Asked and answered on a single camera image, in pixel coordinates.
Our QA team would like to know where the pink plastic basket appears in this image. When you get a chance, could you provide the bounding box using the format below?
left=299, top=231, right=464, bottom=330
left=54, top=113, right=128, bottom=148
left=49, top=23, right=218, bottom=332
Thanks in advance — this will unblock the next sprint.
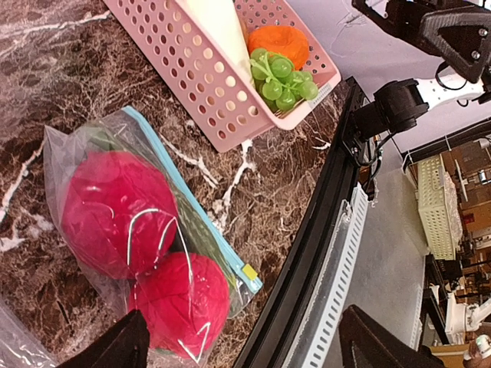
left=105, top=0, right=341, bottom=153

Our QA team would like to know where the white slotted cable duct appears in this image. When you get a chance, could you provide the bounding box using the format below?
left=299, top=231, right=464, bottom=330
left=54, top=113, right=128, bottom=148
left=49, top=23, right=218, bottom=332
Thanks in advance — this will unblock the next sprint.
left=302, top=186, right=368, bottom=367

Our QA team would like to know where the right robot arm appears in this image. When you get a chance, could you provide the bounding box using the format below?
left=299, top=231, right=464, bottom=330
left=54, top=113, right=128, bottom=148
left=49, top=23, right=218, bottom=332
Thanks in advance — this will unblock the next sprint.
left=344, top=1, right=490, bottom=167

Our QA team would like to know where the pink red fruit toy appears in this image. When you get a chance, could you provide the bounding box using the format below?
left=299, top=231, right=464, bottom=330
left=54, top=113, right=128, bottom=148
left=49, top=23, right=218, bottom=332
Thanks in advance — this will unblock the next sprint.
left=128, top=251, right=230, bottom=363

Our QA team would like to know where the red apple toy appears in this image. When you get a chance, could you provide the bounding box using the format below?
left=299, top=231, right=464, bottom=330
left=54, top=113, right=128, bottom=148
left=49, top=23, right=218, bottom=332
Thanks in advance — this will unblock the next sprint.
left=61, top=151, right=178, bottom=279

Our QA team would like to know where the white plastic crate background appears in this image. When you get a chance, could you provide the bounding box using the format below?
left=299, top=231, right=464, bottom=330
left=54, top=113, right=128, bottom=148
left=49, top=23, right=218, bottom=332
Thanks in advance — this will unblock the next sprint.
left=417, top=156, right=463, bottom=261

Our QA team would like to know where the small green cucumber toy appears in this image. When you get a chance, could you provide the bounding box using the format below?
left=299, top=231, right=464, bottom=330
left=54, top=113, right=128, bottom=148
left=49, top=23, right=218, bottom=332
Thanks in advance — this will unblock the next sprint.
left=87, top=121, right=262, bottom=299

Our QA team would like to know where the green grapes toy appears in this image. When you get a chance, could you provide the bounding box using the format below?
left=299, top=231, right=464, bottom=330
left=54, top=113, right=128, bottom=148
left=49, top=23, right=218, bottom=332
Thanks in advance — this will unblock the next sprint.
left=249, top=48, right=319, bottom=115

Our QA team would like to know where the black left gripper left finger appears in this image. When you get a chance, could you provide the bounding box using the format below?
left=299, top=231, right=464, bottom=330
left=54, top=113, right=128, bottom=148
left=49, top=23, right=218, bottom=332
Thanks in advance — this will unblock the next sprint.
left=58, top=310, right=150, bottom=368

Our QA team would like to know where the clear zip bag blue zipper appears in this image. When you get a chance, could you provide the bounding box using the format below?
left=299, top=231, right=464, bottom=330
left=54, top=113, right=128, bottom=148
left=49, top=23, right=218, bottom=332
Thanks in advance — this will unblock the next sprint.
left=43, top=107, right=262, bottom=367

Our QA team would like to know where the white radish toy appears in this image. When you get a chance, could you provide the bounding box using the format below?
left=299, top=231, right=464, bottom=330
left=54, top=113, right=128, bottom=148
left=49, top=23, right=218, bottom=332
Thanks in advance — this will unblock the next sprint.
left=177, top=1, right=253, bottom=85

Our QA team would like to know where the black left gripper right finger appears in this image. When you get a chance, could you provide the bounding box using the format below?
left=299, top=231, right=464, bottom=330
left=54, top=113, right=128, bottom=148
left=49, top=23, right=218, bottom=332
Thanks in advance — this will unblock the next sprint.
left=338, top=304, right=443, bottom=367

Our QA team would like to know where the black front rail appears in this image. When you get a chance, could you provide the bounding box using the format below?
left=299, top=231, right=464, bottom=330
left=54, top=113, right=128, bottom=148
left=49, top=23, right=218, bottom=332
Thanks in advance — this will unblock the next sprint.
left=234, top=77, right=365, bottom=367

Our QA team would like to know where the orange carrot toy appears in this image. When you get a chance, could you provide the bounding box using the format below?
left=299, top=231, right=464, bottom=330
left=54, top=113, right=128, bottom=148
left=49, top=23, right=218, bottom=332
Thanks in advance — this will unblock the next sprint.
left=247, top=25, right=309, bottom=71

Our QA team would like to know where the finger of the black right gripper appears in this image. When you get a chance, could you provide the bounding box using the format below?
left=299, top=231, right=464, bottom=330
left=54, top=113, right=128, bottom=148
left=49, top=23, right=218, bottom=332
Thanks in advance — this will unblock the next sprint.
left=420, top=9, right=490, bottom=83

